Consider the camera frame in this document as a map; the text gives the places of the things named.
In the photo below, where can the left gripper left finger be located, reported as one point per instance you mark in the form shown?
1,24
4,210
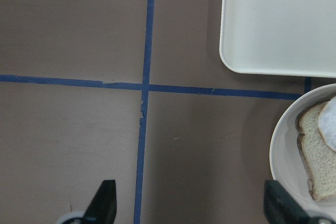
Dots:
103,207

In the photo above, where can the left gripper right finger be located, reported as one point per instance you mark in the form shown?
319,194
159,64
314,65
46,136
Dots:
280,207

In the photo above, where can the white round plate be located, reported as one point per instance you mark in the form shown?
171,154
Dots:
284,158

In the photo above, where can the bread slice on plate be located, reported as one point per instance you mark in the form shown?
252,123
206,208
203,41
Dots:
318,158

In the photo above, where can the fried egg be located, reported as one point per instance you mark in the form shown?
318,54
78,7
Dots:
326,123

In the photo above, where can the cream bear tray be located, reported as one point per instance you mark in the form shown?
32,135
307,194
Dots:
278,37

